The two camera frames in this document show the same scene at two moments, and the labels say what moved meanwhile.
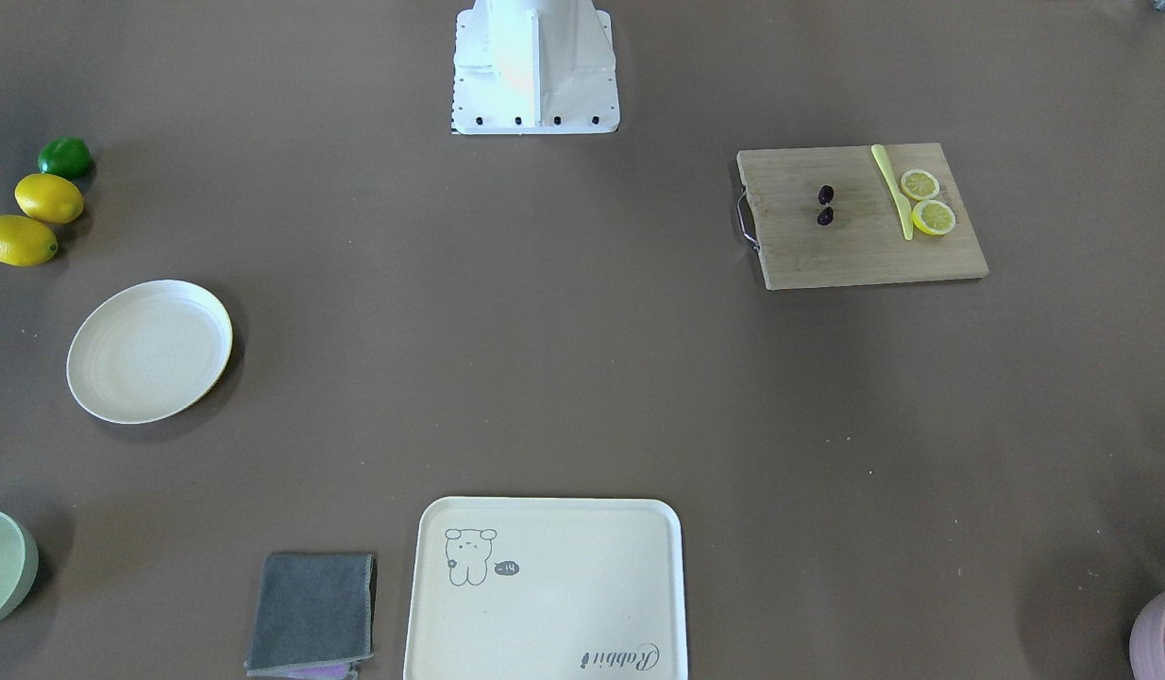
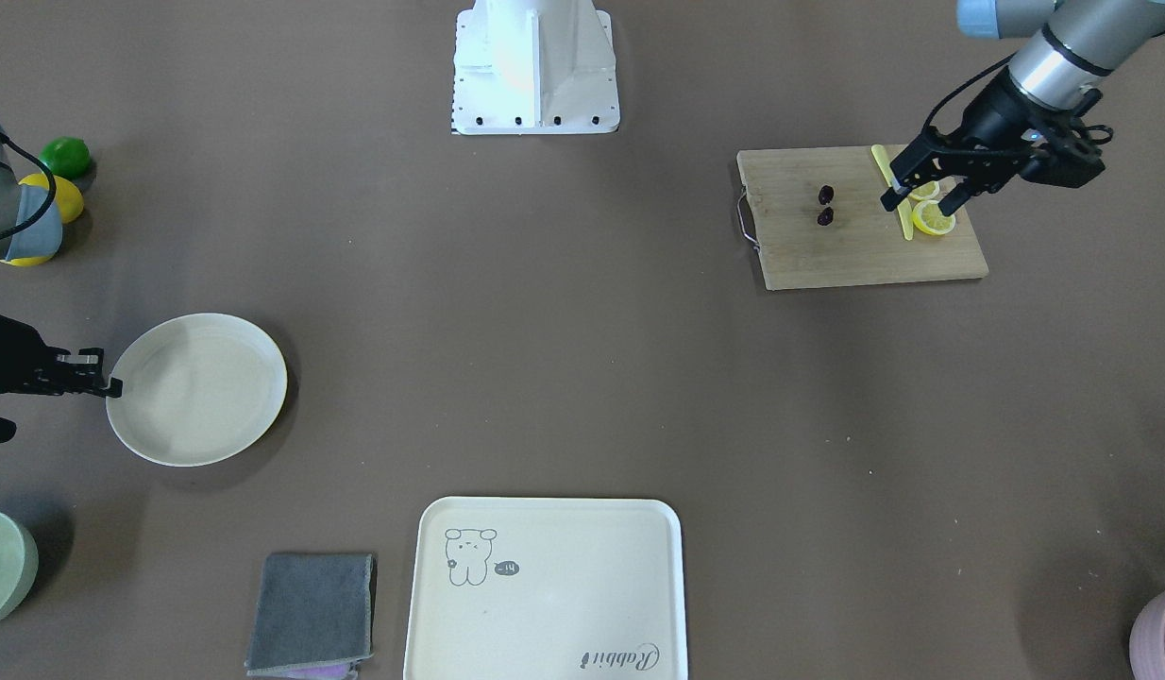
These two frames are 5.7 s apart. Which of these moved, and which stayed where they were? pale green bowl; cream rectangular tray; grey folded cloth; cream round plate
Moved: cream round plate
Stayed: grey folded cloth; cream rectangular tray; pale green bowl
